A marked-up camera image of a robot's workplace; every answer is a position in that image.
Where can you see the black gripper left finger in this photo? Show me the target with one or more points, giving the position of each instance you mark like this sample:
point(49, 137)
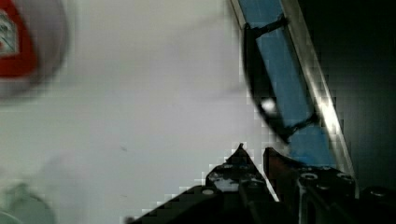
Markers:
point(246, 198)

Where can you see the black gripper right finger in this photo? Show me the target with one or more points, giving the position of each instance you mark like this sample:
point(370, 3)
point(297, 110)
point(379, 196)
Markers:
point(313, 194)

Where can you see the blue glass oven door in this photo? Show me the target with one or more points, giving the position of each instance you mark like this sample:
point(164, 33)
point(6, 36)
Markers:
point(286, 82)

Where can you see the black toaster oven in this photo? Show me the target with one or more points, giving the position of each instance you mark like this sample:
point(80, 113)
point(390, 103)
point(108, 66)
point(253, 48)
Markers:
point(355, 44)

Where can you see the red ketchup bottle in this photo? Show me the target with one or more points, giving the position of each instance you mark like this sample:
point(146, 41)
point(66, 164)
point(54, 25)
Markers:
point(18, 56)

